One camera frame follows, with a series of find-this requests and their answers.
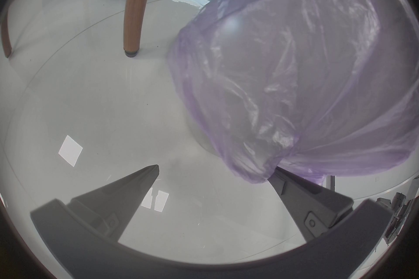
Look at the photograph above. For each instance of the purple plastic bag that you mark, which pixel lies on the purple plastic bag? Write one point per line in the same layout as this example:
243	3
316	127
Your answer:
327	26

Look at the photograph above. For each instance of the white cushioned wooden chair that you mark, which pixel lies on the white cushioned wooden chair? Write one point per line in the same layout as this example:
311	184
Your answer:
137	9

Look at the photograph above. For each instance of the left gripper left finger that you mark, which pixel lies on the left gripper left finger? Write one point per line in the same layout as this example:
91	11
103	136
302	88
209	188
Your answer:
121	199

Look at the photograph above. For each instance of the white trash bin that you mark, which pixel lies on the white trash bin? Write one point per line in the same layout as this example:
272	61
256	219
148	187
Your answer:
262	75

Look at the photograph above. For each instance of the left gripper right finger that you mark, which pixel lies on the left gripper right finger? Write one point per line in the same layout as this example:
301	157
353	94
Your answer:
314	209

